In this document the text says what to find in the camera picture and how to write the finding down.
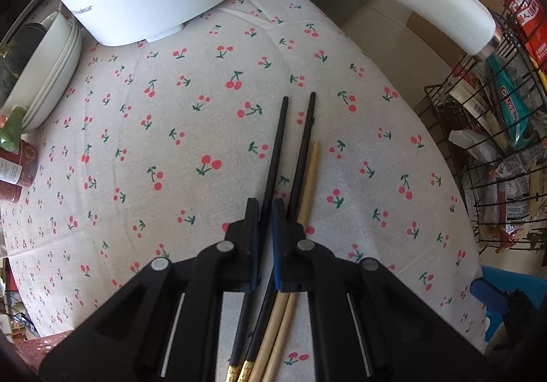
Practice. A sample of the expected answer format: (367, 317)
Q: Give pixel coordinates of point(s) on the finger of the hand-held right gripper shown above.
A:
(487, 292)

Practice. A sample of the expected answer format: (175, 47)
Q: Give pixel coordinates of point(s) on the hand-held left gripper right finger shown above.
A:
(277, 236)

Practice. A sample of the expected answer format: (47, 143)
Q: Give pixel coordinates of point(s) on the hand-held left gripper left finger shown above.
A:
(255, 236)

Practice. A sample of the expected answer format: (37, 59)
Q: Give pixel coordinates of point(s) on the black chopstick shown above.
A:
(273, 159)
(303, 151)

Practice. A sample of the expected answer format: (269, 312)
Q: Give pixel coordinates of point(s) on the pink plastic utensil holder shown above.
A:
(38, 345)

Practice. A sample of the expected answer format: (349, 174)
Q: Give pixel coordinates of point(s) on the blue plastic stool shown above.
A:
(491, 324)

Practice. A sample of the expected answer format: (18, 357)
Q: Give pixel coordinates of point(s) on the bamboo chopstick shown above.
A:
(310, 177)
(267, 339)

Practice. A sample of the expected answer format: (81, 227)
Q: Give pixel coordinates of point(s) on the cherry print tablecloth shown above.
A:
(171, 151)

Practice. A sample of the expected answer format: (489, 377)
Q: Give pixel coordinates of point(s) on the pile of snack packets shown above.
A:
(513, 117)

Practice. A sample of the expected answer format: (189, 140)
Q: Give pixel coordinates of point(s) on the white bowl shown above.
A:
(60, 95)

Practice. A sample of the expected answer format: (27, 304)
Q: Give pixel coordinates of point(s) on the green ceramic spoon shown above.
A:
(13, 129)

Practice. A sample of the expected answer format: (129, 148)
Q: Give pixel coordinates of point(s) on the stack of white bowls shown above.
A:
(42, 57)

